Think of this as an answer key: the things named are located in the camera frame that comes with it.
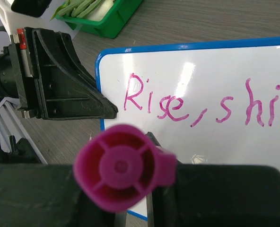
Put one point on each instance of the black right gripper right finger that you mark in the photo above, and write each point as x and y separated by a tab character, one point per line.
217	196

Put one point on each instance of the green plastic vegetable tray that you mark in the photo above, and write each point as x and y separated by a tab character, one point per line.
110	25

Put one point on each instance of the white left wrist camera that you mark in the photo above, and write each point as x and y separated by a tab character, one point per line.
17	14

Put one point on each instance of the green toy bean bundle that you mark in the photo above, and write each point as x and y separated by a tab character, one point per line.
76	8

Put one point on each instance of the white red-tipped whiteboard marker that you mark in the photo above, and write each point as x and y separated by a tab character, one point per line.
122	165

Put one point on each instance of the blue-framed whiteboard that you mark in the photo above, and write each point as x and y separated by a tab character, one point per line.
214	103

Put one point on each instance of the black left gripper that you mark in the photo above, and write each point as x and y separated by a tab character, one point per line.
51	82

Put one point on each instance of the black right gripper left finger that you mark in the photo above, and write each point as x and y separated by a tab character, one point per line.
37	195

